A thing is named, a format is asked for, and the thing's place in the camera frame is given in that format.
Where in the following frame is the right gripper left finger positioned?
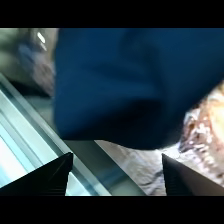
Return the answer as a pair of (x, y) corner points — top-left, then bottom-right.
(0, 152), (74, 197)

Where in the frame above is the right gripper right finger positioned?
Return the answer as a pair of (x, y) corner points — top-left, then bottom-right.
(161, 153), (224, 197)

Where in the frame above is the dark blue garment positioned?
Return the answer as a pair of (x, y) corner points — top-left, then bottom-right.
(53, 28), (224, 151)

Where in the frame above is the silver frame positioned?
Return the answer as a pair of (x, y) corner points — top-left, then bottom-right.
(0, 73), (113, 197)

